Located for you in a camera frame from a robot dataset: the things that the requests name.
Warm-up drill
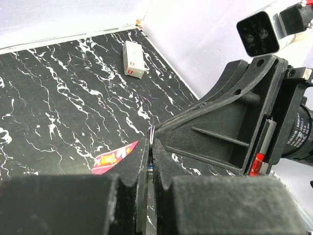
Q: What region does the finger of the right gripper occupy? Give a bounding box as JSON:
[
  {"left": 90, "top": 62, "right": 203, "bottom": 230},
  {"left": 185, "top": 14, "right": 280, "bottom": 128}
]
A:
[
  {"left": 155, "top": 55, "right": 288, "bottom": 173},
  {"left": 195, "top": 60, "right": 248, "bottom": 105}
]

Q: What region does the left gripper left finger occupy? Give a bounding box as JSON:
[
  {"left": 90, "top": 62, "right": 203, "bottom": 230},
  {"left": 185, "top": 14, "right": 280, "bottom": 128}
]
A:
[{"left": 0, "top": 138, "right": 149, "bottom": 235}]

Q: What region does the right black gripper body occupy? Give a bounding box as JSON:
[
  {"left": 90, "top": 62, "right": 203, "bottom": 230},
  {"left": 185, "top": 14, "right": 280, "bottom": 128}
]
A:
[{"left": 249, "top": 67, "right": 313, "bottom": 176}]

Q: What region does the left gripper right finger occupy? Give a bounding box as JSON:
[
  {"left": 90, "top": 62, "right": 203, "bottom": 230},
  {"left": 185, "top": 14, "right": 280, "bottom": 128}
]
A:
[{"left": 153, "top": 140, "right": 307, "bottom": 235}]

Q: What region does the pink lanyard strap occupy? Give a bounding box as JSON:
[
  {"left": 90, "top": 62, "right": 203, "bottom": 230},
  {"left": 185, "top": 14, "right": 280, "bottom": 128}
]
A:
[{"left": 91, "top": 140, "right": 139, "bottom": 176}]

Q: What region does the white red small box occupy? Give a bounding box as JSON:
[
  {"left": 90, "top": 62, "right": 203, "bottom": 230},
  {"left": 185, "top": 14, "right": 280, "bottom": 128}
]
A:
[{"left": 122, "top": 41, "right": 145, "bottom": 79}]

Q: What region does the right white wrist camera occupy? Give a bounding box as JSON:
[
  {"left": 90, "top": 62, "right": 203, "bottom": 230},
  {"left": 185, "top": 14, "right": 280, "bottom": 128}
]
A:
[{"left": 236, "top": 0, "right": 313, "bottom": 57}]

